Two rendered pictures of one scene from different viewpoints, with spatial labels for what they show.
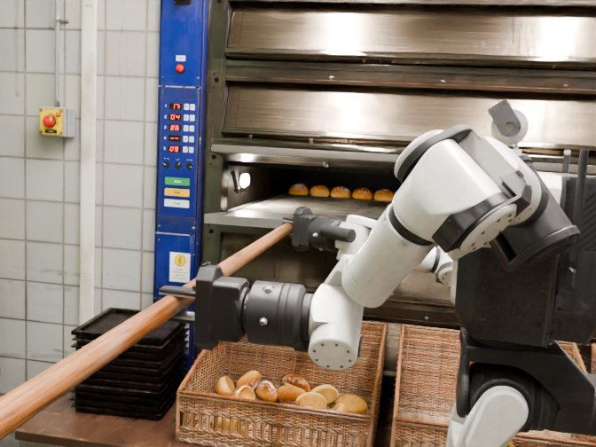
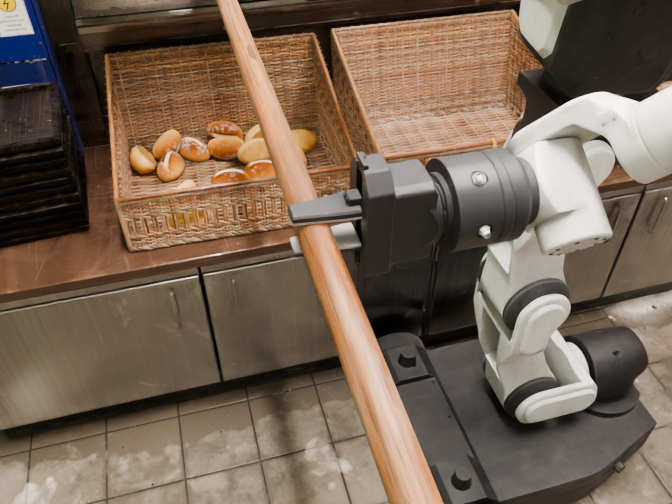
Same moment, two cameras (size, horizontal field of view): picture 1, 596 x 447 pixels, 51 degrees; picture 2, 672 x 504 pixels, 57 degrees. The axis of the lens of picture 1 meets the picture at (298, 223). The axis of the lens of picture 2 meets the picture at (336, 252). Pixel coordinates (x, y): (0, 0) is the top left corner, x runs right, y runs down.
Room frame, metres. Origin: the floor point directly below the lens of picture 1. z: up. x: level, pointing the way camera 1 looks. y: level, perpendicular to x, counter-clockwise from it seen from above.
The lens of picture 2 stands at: (0.48, 0.34, 1.55)
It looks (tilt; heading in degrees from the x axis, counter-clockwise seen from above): 42 degrees down; 335
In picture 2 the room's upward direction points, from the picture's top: straight up
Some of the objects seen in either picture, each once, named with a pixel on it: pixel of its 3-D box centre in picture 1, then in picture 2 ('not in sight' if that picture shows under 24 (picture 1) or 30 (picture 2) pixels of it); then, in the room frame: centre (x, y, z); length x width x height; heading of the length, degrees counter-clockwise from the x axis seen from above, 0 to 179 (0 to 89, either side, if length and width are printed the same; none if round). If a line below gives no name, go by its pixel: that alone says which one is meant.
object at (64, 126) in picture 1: (56, 121); not in sight; (2.20, 0.87, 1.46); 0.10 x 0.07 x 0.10; 80
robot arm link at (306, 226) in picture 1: (314, 231); not in sight; (1.66, -0.05, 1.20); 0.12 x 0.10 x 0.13; 45
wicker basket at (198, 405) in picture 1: (289, 377); (229, 133); (1.83, 0.00, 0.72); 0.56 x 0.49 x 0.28; 79
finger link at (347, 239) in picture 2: (180, 319); (325, 245); (0.87, 0.16, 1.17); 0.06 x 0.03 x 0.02; 80
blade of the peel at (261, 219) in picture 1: (303, 218); not in sight; (1.98, -0.02, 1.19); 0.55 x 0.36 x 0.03; 80
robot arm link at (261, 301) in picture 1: (240, 310); (421, 210); (0.86, 0.07, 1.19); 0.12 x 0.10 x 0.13; 80
